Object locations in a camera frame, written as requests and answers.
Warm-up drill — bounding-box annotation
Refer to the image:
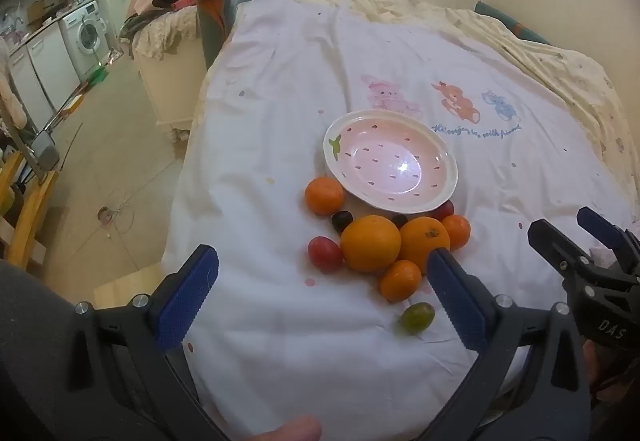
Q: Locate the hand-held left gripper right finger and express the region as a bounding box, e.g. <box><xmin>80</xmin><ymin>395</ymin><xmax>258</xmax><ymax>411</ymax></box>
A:
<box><xmin>419</xmin><ymin>247</ymin><xmax>594</xmax><ymax>441</ymax></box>

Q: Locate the pink cloth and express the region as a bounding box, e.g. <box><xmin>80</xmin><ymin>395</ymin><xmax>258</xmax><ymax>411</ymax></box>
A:
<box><xmin>587</xmin><ymin>245</ymin><xmax>621</xmax><ymax>267</ymax></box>

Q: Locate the thin floor cable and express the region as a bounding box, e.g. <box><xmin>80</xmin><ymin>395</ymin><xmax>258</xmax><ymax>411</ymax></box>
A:
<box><xmin>102</xmin><ymin>193</ymin><xmax>137</xmax><ymax>242</ymax></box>

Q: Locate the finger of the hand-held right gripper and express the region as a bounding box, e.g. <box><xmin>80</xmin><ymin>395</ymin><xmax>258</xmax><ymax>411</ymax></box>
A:
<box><xmin>576</xmin><ymin>206</ymin><xmax>640</xmax><ymax>269</ymax></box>
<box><xmin>527</xmin><ymin>219</ymin><xmax>603</xmax><ymax>294</ymax></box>

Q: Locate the yellow wooden chair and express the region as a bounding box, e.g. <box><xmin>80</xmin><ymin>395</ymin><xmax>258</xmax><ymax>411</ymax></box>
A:
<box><xmin>0</xmin><ymin>148</ymin><xmax>60</xmax><ymax>272</ymax></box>

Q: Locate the teal and orange cushion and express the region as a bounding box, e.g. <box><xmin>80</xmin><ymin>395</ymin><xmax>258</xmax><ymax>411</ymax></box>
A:
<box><xmin>195</xmin><ymin>0</ymin><xmax>258</xmax><ymax>70</ymax></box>

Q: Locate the person's left hand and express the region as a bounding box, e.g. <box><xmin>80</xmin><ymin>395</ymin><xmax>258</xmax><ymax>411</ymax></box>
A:
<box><xmin>248</xmin><ymin>415</ymin><xmax>323</xmax><ymax>441</ymax></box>

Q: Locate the teal pillow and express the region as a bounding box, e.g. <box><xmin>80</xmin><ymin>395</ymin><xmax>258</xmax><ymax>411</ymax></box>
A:
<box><xmin>473</xmin><ymin>1</ymin><xmax>551</xmax><ymax>46</ymax></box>

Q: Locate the small mandarin orange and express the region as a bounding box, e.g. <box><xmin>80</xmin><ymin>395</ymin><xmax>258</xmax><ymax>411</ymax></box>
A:
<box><xmin>442</xmin><ymin>214</ymin><xmax>472</xmax><ymax>250</ymax></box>
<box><xmin>304</xmin><ymin>176</ymin><xmax>346</xmax><ymax>216</ymax></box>
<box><xmin>379</xmin><ymin>259</ymin><xmax>423</xmax><ymax>303</ymax></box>

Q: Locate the orange with dark stem mark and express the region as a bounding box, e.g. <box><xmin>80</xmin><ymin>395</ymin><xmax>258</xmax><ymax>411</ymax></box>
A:
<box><xmin>398</xmin><ymin>217</ymin><xmax>452</xmax><ymax>275</ymax></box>

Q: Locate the white washing machine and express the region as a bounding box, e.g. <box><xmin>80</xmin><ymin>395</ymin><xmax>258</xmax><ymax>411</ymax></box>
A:
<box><xmin>59</xmin><ymin>1</ymin><xmax>111</xmax><ymax>76</ymax></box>

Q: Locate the grey padded stool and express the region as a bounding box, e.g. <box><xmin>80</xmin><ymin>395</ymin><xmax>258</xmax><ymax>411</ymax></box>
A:
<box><xmin>30</xmin><ymin>131</ymin><xmax>61</xmax><ymax>179</ymax></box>

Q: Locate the cream armchair with lace cover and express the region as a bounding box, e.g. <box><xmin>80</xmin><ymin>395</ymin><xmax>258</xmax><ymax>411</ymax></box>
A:
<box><xmin>131</xmin><ymin>8</ymin><xmax>208</xmax><ymax>144</ymax></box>

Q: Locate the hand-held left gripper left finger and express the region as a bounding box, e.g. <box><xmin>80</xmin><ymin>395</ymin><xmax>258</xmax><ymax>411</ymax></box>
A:
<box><xmin>72</xmin><ymin>244</ymin><xmax>232</xmax><ymax>441</ymax></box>

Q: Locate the large smooth orange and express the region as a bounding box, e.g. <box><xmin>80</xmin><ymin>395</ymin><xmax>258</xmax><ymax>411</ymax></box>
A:
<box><xmin>340</xmin><ymin>215</ymin><xmax>402</xmax><ymax>273</ymax></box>

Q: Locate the white printed blanket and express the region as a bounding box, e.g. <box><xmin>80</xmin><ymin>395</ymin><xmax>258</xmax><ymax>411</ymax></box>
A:
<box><xmin>162</xmin><ymin>0</ymin><xmax>640</xmax><ymax>441</ymax></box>

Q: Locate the green cherry tomato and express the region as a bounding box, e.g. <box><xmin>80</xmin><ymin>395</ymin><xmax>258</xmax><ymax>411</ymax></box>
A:
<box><xmin>399</xmin><ymin>302</ymin><xmax>435</xmax><ymax>335</ymax></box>

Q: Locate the pink strawberry pattern plate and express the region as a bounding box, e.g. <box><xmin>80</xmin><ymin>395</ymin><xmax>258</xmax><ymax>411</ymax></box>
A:
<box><xmin>322</xmin><ymin>110</ymin><xmax>459</xmax><ymax>214</ymax></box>

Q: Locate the white kitchen cabinet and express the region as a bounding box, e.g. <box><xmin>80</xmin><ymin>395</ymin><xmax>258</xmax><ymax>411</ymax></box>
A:
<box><xmin>6</xmin><ymin>23</ymin><xmax>81</xmax><ymax>116</ymax></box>

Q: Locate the cream patterned bedsheet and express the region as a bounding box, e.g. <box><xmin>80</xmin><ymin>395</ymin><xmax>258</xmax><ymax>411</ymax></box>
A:
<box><xmin>280</xmin><ymin>0</ymin><xmax>637</xmax><ymax>204</ymax></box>

